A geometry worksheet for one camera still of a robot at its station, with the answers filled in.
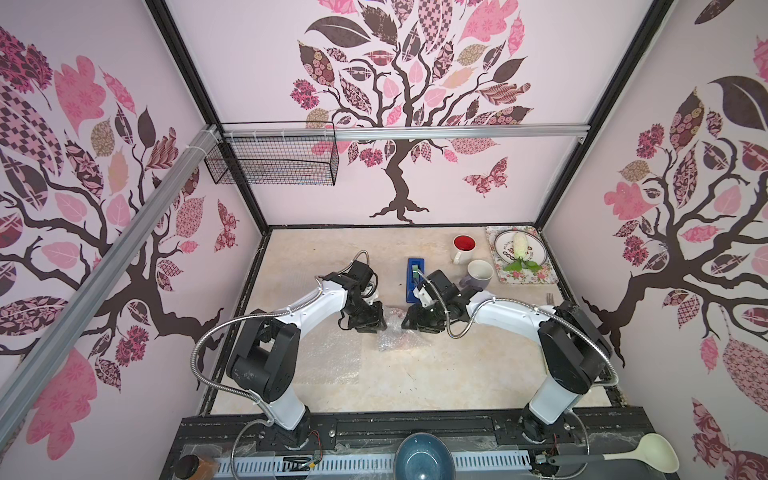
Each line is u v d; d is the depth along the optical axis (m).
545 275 1.06
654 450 0.70
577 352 0.46
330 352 0.88
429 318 0.76
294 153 0.95
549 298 0.98
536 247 1.11
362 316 0.75
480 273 1.03
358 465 0.70
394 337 0.81
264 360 0.45
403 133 0.94
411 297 0.87
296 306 0.52
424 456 0.70
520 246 1.10
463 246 1.08
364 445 0.72
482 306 0.60
